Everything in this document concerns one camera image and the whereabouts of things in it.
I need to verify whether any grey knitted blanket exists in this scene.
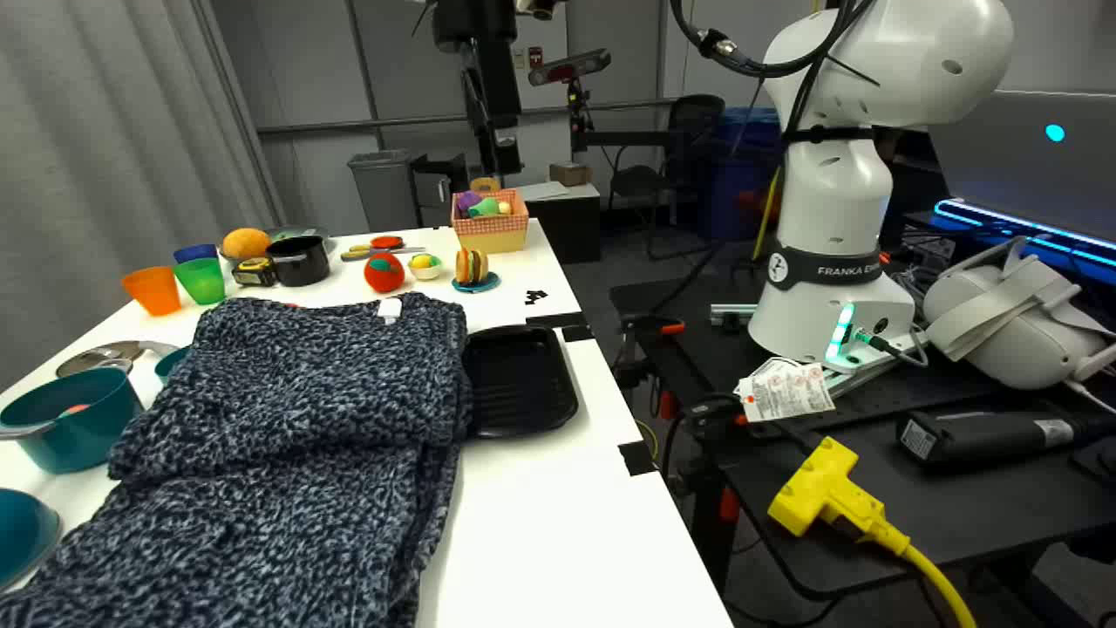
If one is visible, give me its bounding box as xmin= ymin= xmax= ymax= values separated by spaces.
xmin=0 ymin=288 xmax=477 ymax=628

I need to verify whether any small teal plate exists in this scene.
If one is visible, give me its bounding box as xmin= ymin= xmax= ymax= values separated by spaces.
xmin=451 ymin=269 xmax=506 ymax=295

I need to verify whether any black ribbed plastic tray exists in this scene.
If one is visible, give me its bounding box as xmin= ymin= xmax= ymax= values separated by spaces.
xmin=459 ymin=325 xmax=582 ymax=443

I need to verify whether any toy burger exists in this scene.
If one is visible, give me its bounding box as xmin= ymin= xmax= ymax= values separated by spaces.
xmin=451 ymin=245 xmax=490 ymax=288

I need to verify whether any wooden box with toys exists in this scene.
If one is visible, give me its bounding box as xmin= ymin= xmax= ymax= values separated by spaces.
xmin=445 ymin=188 xmax=534 ymax=254

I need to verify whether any yellow green toy vegetable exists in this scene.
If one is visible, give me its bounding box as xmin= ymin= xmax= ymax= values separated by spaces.
xmin=404 ymin=247 xmax=451 ymax=281

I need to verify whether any black waste bin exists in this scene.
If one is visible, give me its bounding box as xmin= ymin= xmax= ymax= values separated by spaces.
xmin=406 ymin=154 xmax=475 ymax=225

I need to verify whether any red toy tomato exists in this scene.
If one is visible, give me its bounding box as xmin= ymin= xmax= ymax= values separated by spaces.
xmin=363 ymin=247 xmax=406 ymax=295

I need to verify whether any grey waste bin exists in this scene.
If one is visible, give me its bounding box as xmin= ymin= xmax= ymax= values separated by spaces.
xmin=345 ymin=148 xmax=422 ymax=233

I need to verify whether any blue bin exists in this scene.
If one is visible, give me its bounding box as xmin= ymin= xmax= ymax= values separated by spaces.
xmin=699 ymin=105 xmax=785 ymax=245

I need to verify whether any black office chair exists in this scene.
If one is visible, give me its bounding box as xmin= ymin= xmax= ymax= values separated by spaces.
xmin=605 ymin=94 xmax=725 ymax=256

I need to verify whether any white red label packet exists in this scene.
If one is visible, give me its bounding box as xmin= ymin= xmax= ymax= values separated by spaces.
xmin=731 ymin=357 xmax=840 ymax=425

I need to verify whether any black toy cooking pot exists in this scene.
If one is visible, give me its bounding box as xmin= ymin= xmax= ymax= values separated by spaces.
xmin=265 ymin=230 xmax=334 ymax=288

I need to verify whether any orange toy fruit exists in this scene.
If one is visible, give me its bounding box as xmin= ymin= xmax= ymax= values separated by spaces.
xmin=219 ymin=224 xmax=274 ymax=265

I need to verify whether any green plastic cup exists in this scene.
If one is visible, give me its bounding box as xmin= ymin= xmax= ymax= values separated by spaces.
xmin=170 ymin=254 xmax=229 ymax=310

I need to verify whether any orange plastic cup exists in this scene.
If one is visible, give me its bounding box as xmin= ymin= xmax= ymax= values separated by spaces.
xmin=119 ymin=261 xmax=188 ymax=320

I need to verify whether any black power brick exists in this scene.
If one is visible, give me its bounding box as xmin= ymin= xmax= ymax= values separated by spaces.
xmin=895 ymin=409 xmax=1116 ymax=474

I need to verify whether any white VR headset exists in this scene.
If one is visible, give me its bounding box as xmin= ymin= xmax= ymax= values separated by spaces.
xmin=919 ymin=238 xmax=1116 ymax=395

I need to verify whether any silver round lid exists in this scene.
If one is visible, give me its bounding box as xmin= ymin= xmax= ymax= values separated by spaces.
xmin=52 ymin=337 xmax=179 ymax=380

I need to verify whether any black robot cart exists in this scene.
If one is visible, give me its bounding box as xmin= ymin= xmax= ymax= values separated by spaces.
xmin=605 ymin=238 xmax=1116 ymax=628

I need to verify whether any grey curtain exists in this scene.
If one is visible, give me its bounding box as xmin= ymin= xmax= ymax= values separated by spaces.
xmin=0 ymin=0 xmax=281 ymax=388

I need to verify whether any grey laptop with blue light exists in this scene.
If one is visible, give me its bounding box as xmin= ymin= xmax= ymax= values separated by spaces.
xmin=928 ymin=88 xmax=1116 ymax=256

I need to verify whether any teal toy pot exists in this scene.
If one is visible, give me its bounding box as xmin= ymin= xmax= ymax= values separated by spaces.
xmin=0 ymin=365 xmax=148 ymax=476

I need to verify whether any teal bowl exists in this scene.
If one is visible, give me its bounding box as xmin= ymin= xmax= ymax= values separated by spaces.
xmin=0 ymin=483 xmax=63 ymax=590

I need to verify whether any black table bracket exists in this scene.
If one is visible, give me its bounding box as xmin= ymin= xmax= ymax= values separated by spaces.
xmin=617 ymin=437 xmax=656 ymax=476

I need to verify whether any black camera stand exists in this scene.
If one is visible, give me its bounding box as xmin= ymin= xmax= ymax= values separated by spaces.
xmin=427 ymin=0 xmax=525 ymax=179

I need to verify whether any yellow power plug with cable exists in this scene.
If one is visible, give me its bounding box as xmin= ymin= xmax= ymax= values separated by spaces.
xmin=763 ymin=437 xmax=980 ymax=628

